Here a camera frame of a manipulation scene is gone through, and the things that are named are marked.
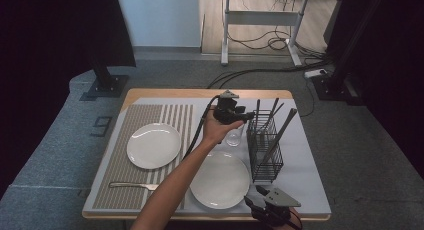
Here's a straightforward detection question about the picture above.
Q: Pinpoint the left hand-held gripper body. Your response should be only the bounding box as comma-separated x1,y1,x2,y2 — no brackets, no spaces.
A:
213,89,244,125

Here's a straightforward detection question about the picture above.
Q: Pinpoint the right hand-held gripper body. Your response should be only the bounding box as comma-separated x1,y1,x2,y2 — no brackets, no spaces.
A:
252,187,302,228

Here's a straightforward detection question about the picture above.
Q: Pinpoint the metal fork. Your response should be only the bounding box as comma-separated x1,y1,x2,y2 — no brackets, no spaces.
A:
255,99,261,148

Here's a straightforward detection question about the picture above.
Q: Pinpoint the black wire cutlery rack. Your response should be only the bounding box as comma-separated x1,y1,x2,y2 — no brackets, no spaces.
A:
246,109,284,184

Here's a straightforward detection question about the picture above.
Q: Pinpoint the white round plate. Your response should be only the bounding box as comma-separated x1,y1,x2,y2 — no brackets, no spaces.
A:
189,150,251,210
126,122,183,170

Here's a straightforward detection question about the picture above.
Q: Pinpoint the metal table knife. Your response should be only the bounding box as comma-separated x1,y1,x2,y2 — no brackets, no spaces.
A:
108,181,160,192

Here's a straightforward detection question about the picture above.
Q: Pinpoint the person's left hand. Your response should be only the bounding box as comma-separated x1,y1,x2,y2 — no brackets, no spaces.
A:
202,109,245,145

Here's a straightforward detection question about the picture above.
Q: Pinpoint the person's right hand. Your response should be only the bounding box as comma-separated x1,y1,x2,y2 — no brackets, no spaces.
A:
283,208,303,230

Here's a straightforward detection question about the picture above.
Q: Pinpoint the clear drinking glass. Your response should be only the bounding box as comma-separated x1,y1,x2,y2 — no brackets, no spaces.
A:
226,124,246,148

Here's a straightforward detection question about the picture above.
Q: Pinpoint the metal utensil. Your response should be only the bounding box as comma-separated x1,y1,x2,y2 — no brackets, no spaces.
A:
261,97,280,133
266,102,285,128

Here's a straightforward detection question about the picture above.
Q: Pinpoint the grey metal chopstick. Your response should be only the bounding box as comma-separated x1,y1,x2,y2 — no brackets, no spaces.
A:
263,108,298,166
261,107,296,164

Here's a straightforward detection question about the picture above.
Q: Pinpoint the white power strip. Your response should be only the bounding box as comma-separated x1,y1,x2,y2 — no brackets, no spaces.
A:
303,68,328,79

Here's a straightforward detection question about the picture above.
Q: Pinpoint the black metal stand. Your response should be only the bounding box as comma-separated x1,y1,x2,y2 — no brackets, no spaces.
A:
79,53,130,101
311,0,389,106

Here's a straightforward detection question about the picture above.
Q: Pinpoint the striped woven placemat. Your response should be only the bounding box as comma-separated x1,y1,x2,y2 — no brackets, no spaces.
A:
92,104,194,211

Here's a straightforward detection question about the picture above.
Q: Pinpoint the floor socket box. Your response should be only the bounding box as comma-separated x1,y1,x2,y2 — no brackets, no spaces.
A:
90,115,114,138

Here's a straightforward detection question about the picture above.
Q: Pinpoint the dark curtain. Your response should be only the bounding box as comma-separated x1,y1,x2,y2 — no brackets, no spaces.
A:
0,0,137,198
324,0,424,178

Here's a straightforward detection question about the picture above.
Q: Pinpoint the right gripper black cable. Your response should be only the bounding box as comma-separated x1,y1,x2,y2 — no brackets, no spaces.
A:
287,209,304,230

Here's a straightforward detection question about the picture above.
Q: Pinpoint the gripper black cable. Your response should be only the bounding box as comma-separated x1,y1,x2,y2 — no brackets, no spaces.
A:
287,209,304,230
181,95,222,161

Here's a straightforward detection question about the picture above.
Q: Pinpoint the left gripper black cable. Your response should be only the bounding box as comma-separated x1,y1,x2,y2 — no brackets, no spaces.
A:
181,95,222,161

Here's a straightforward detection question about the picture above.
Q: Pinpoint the black floor cable bundle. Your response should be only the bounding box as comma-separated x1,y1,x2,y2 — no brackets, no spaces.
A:
206,51,334,90

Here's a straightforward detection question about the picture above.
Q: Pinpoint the thin black cable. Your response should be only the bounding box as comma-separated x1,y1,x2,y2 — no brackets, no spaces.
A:
299,78,316,118

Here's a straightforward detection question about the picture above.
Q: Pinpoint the coiled black cable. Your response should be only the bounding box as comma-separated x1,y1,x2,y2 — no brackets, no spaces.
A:
226,0,294,52

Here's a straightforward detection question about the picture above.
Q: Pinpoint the white frame desk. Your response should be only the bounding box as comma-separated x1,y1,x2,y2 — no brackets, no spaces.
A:
213,0,345,67

